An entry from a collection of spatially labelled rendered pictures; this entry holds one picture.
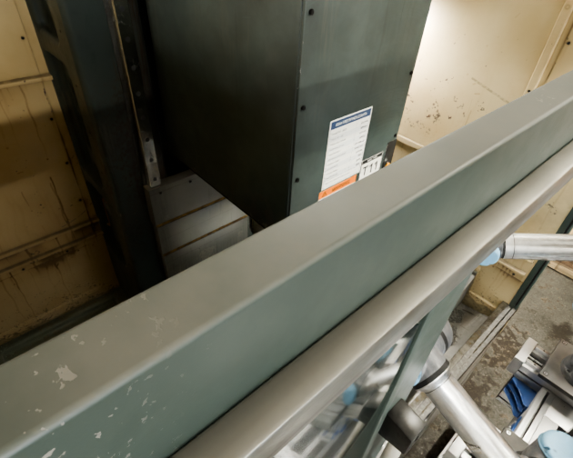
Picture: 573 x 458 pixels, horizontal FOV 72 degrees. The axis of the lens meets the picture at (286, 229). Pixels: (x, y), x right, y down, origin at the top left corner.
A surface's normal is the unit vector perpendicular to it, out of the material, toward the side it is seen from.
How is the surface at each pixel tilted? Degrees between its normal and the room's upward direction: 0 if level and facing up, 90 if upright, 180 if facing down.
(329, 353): 0
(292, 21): 90
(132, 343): 0
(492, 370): 0
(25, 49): 90
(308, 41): 90
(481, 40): 90
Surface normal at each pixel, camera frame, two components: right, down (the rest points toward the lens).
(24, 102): 0.67, 0.51
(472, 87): -0.74, 0.40
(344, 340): 0.05, -0.76
